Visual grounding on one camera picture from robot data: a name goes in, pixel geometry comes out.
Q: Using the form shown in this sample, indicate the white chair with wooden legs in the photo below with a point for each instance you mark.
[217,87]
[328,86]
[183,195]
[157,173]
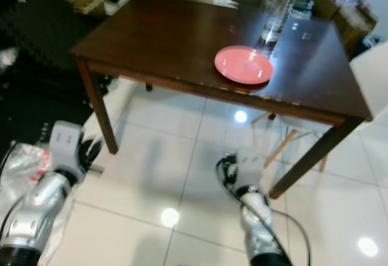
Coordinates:
[294,132]

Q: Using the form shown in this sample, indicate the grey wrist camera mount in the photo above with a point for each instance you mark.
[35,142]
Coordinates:
[65,145]
[250,166]

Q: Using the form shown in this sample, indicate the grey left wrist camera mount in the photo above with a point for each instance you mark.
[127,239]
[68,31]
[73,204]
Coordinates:
[65,145]

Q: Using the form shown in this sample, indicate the large brown cardboard box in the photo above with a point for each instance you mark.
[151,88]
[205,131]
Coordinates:
[348,20]

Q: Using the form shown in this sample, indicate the dark brown wooden table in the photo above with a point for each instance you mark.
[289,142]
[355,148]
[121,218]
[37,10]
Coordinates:
[157,42]

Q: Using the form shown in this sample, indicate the red round plate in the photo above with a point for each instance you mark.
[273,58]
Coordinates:
[244,65]

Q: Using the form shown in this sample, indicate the white rounded chair back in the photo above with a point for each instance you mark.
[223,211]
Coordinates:
[373,81]

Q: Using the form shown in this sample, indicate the black ridged foam mat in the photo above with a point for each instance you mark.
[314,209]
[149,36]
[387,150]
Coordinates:
[42,33]

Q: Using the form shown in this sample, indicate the white crumpled paper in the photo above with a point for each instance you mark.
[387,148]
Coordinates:
[224,2]

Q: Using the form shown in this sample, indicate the clear crumpled plastic bag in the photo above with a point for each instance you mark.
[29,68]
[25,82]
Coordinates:
[30,160]

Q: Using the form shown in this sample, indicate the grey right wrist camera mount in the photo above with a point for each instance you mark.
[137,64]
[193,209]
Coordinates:
[250,166]

